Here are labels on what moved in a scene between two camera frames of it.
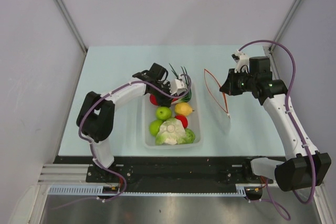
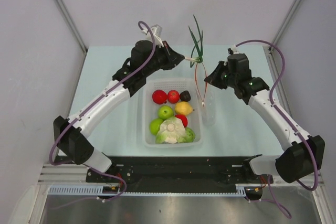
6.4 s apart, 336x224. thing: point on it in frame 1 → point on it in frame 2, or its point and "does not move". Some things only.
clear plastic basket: [178, 126] does not move
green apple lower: [154, 126] does not move
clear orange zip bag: [216, 91] → [206, 97]
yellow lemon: [183, 108] does not move
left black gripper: [165, 102] → [172, 58]
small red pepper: [183, 119] does not move
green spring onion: [188, 98] → [197, 53]
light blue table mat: [237, 125] does not move
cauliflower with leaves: [171, 131] does not move
